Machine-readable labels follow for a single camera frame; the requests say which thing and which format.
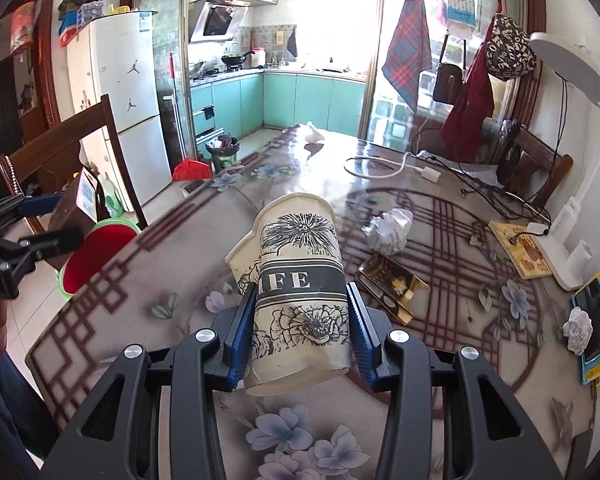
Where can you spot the dark red hanging garment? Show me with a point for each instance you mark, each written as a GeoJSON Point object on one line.
{"type": "Point", "coordinates": [462, 130]}

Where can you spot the black shoulder bag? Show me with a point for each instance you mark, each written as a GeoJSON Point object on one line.
{"type": "Point", "coordinates": [450, 77]}

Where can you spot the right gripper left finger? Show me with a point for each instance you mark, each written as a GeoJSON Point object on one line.
{"type": "Point", "coordinates": [115, 434]}

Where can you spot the yellow illustrated book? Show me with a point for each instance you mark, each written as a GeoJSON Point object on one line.
{"type": "Point", "coordinates": [521, 250]}

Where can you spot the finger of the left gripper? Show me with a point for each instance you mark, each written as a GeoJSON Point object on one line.
{"type": "Point", "coordinates": [53, 244]}
{"type": "Point", "coordinates": [16, 207]}

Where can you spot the red green trash bin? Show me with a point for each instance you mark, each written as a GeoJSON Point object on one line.
{"type": "Point", "coordinates": [100, 245]}

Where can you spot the white cartoon hanging bag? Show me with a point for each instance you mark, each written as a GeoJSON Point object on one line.
{"type": "Point", "coordinates": [459, 17]}

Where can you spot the green kitchen waste bin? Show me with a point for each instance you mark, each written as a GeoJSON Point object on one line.
{"type": "Point", "coordinates": [223, 151]}

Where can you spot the dark wooden chair right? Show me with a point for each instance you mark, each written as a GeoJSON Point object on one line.
{"type": "Point", "coordinates": [521, 155]}

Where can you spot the crumpled paper ball right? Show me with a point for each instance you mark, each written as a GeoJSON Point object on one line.
{"type": "Point", "coordinates": [578, 331]}

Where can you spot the black wok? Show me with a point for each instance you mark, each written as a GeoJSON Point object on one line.
{"type": "Point", "coordinates": [236, 60]}

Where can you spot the white refrigerator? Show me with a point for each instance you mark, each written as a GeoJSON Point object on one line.
{"type": "Point", "coordinates": [114, 55]}

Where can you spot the dark wooden chair left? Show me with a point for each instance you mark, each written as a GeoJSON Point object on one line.
{"type": "Point", "coordinates": [61, 144]}

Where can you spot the floral paper cup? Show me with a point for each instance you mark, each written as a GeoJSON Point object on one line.
{"type": "Point", "coordinates": [300, 328]}

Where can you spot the black smartphone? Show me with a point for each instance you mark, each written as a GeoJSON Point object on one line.
{"type": "Point", "coordinates": [588, 299]}

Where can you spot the yellow drink carton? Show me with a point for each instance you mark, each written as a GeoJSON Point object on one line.
{"type": "Point", "coordinates": [78, 206]}

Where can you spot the dark gold cigarette box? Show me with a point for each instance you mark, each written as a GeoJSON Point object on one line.
{"type": "Point", "coordinates": [391, 285]}

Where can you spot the dark wooden chair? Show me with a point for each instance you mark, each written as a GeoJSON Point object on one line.
{"type": "Point", "coordinates": [521, 155]}
{"type": "Point", "coordinates": [61, 144]}

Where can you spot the white charger with cable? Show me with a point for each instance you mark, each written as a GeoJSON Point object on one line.
{"type": "Point", "coordinates": [358, 166]}

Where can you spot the white tissue far edge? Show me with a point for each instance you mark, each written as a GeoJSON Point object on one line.
{"type": "Point", "coordinates": [312, 135]}

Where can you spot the range hood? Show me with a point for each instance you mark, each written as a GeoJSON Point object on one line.
{"type": "Point", "coordinates": [215, 20]}

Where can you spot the patterned hanging bag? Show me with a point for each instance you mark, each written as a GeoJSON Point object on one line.
{"type": "Point", "coordinates": [508, 52]}

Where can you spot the plaid hanging cloth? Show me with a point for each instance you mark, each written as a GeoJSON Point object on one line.
{"type": "Point", "coordinates": [409, 52]}

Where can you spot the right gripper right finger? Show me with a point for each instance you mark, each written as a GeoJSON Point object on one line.
{"type": "Point", "coordinates": [486, 432]}

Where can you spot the teal kitchen cabinets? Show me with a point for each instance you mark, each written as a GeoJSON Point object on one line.
{"type": "Point", "coordinates": [245, 101]}

